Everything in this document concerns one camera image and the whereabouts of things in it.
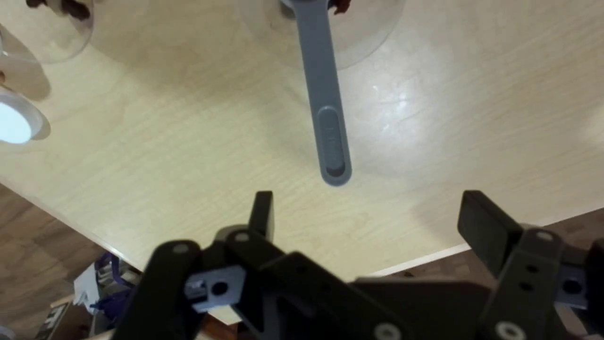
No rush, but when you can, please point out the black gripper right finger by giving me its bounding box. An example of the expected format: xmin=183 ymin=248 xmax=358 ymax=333
xmin=456 ymin=191 xmax=522 ymax=276

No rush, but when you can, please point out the clear cup with nuts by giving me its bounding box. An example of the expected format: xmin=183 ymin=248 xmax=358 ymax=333
xmin=0 ymin=0 xmax=96 ymax=65

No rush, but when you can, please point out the grey measuring spoon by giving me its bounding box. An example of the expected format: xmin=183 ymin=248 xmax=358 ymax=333
xmin=279 ymin=0 xmax=351 ymax=186

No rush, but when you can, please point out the white bottle cap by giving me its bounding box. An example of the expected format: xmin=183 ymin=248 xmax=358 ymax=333
xmin=0 ymin=89 xmax=50 ymax=146

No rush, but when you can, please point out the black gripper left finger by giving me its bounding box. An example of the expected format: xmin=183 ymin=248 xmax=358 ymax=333
xmin=247 ymin=191 xmax=273 ymax=241

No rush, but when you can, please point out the wooden dining table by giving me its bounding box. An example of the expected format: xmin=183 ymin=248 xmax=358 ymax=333
xmin=0 ymin=0 xmax=604 ymax=278

